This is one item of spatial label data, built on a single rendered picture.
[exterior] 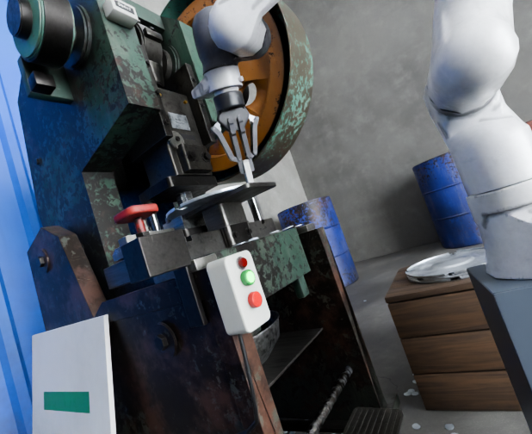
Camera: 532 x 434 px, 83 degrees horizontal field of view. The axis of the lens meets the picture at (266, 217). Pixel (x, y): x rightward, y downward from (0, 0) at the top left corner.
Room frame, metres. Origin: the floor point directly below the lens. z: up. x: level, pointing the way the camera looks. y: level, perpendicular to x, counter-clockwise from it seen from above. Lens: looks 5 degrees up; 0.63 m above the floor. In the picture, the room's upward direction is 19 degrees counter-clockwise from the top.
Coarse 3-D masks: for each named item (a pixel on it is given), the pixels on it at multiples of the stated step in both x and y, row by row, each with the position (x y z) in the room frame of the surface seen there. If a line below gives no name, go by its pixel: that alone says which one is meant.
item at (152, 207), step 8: (128, 208) 0.49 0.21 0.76; (136, 208) 0.50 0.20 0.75; (144, 208) 0.51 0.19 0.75; (152, 208) 0.52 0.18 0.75; (120, 216) 0.51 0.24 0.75; (128, 216) 0.50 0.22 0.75; (136, 216) 0.52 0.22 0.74; (144, 216) 0.54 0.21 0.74; (136, 224) 0.53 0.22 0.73; (144, 224) 0.53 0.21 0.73
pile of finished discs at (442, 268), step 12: (456, 252) 1.13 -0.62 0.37; (468, 252) 1.07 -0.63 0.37; (480, 252) 1.02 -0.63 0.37; (420, 264) 1.13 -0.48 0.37; (432, 264) 1.05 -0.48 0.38; (444, 264) 1.00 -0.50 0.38; (456, 264) 0.96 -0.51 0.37; (468, 264) 0.93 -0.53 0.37; (408, 276) 1.03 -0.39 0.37; (420, 276) 0.96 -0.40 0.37; (432, 276) 0.93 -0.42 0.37; (444, 276) 0.90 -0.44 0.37; (456, 276) 0.89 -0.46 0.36; (468, 276) 0.88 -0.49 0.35
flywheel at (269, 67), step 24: (216, 0) 1.12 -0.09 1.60; (288, 48) 1.05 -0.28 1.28; (240, 72) 1.16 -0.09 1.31; (264, 72) 1.11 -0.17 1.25; (288, 72) 1.05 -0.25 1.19; (264, 96) 1.12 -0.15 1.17; (264, 120) 1.10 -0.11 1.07; (216, 144) 1.29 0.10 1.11; (240, 144) 1.22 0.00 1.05; (264, 144) 1.16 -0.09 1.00; (216, 168) 1.27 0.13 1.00
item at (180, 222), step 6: (180, 216) 0.85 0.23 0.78; (174, 222) 0.86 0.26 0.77; (180, 222) 0.85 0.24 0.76; (186, 222) 0.85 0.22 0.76; (192, 222) 0.87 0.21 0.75; (198, 222) 0.89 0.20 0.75; (204, 222) 0.91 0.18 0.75; (174, 228) 0.87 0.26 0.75; (180, 228) 0.86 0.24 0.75; (186, 228) 0.85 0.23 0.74
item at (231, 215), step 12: (228, 192) 0.75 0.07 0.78; (240, 192) 0.74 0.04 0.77; (252, 192) 0.80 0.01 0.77; (204, 204) 0.80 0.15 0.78; (216, 204) 0.80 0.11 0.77; (228, 204) 0.82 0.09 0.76; (240, 204) 0.87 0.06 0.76; (192, 216) 0.85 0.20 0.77; (204, 216) 0.83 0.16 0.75; (216, 216) 0.81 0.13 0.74; (228, 216) 0.81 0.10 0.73; (240, 216) 0.85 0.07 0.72; (216, 228) 0.81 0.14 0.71; (228, 228) 0.80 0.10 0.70; (240, 228) 0.84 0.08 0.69; (228, 240) 0.80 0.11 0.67; (240, 240) 0.82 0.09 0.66
